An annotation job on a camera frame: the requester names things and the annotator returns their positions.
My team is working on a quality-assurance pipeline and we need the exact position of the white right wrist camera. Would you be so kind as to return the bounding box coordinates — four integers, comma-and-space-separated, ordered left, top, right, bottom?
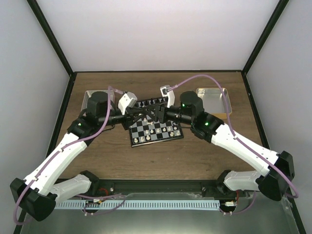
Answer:
160, 85, 175, 108

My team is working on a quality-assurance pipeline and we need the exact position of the yellow metal tin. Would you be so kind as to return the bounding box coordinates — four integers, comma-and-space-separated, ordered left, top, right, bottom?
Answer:
196, 88, 232, 119

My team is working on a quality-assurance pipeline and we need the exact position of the black and silver chessboard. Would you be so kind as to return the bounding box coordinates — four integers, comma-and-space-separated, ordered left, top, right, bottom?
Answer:
128, 95, 184, 148

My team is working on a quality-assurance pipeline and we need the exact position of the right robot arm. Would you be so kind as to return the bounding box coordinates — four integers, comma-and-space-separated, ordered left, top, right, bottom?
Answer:
140, 91, 294, 201

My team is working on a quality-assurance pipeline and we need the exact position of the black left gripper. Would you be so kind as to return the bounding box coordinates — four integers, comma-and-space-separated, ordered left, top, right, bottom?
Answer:
99, 106, 147, 131

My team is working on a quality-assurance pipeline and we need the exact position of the black frame post left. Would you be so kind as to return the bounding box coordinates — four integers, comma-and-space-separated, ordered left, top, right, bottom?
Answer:
27, 0, 74, 77

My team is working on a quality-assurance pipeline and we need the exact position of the light blue slotted cable duct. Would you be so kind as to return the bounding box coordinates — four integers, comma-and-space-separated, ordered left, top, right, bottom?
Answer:
56, 200, 220, 211

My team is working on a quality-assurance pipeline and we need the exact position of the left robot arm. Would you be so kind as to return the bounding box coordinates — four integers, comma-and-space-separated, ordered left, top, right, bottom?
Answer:
10, 89, 139, 221

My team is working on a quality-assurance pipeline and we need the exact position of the black frame post right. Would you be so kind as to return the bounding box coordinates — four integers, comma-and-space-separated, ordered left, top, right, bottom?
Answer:
242, 0, 289, 76

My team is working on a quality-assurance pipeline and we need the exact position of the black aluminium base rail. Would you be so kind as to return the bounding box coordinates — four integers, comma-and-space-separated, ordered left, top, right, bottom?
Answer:
31, 179, 288, 195

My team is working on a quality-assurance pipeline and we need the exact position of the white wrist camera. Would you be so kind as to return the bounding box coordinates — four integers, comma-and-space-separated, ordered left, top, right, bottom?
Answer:
117, 92, 137, 115
160, 85, 175, 108

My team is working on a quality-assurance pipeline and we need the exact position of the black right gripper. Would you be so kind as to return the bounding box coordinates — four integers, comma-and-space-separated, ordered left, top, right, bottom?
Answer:
143, 101, 194, 125

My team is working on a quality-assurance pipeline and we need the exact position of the pink metal tin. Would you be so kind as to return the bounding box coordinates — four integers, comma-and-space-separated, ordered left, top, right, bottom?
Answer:
81, 90, 115, 110

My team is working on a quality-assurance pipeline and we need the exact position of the black frame post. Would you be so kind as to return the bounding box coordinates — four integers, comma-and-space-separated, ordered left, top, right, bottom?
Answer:
27, 0, 74, 77
242, 0, 289, 76

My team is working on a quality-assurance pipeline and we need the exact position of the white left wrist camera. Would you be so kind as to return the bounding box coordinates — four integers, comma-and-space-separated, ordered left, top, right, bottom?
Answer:
117, 92, 137, 115

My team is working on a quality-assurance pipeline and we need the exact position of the row of black chess pieces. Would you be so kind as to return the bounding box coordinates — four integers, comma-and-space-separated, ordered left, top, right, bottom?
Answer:
135, 97, 168, 108

